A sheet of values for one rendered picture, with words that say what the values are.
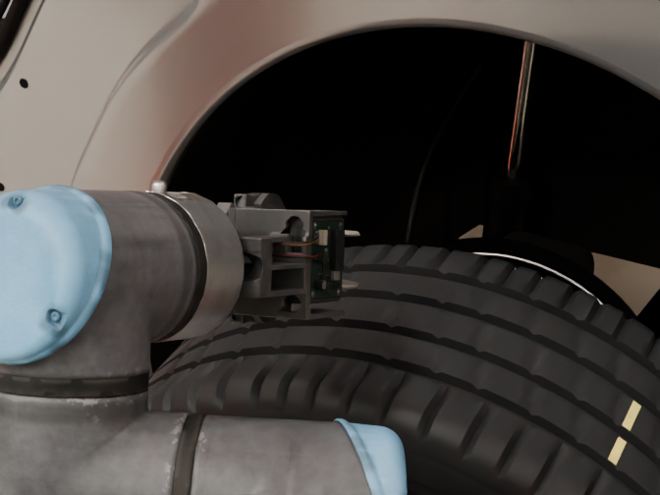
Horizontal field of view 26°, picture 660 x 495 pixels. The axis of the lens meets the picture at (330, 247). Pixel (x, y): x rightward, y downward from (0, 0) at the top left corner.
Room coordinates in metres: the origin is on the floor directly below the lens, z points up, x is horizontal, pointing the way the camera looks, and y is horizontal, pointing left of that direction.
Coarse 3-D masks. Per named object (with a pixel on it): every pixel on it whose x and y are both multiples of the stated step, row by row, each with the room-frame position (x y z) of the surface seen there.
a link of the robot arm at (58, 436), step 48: (0, 384) 0.59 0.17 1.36; (48, 384) 0.58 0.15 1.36; (96, 384) 0.59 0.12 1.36; (144, 384) 0.61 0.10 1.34; (0, 432) 0.58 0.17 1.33; (48, 432) 0.57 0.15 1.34; (96, 432) 0.57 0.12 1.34; (144, 432) 0.58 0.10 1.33; (0, 480) 0.56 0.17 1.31; (48, 480) 0.56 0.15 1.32; (96, 480) 0.56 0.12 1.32; (144, 480) 0.56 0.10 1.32
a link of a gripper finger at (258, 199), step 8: (256, 192) 0.86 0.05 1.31; (240, 200) 0.84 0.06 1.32; (248, 200) 0.83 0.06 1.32; (256, 200) 0.84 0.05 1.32; (264, 200) 0.84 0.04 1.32; (272, 200) 0.85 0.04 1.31; (280, 200) 0.86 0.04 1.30; (264, 208) 0.84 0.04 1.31; (272, 208) 0.85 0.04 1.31; (280, 208) 0.85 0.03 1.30
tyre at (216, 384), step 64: (384, 256) 1.00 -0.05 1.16; (448, 256) 0.98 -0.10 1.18; (320, 320) 0.91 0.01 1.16; (384, 320) 0.89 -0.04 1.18; (448, 320) 0.89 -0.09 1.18; (512, 320) 0.89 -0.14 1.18; (576, 320) 0.91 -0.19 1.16; (192, 384) 0.87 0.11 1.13; (256, 384) 0.84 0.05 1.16; (320, 384) 0.82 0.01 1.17; (384, 384) 0.81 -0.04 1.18; (448, 384) 0.82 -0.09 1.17; (512, 384) 0.82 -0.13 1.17; (576, 384) 0.84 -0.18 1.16; (640, 384) 0.85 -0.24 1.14; (448, 448) 0.76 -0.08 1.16; (512, 448) 0.76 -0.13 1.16; (576, 448) 0.78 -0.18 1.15; (640, 448) 0.80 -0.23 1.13
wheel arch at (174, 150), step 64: (256, 64) 1.22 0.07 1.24; (320, 64) 1.54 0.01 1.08; (384, 64) 1.51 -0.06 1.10; (448, 64) 1.48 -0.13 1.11; (512, 64) 1.44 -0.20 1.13; (576, 64) 1.41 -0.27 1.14; (192, 128) 1.25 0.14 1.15; (256, 128) 1.51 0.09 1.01; (320, 128) 1.55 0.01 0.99; (384, 128) 1.51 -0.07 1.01; (448, 128) 1.47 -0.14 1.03; (576, 128) 1.41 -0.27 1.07; (640, 128) 1.38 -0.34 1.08; (192, 192) 1.38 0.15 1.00; (320, 192) 1.55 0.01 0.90; (384, 192) 1.51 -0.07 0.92; (448, 192) 1.47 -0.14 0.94; (576, 192) 1.41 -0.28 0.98; (640, 192) 1.37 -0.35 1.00; (640, 256) 1.37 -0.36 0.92
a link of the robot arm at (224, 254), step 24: (168, 192) 0.74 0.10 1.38; (192, 216) 0.70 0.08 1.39; (216, 216) 0.72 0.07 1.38; (216, 240) 0.70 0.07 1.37; (216, 264) 0.69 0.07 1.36; (240, 264) 0.71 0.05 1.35; (216, 288) 0.68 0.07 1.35; (240, 288) 0.70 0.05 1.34; (216, 312) 0.69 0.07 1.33; (192, 336) 0.69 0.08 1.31
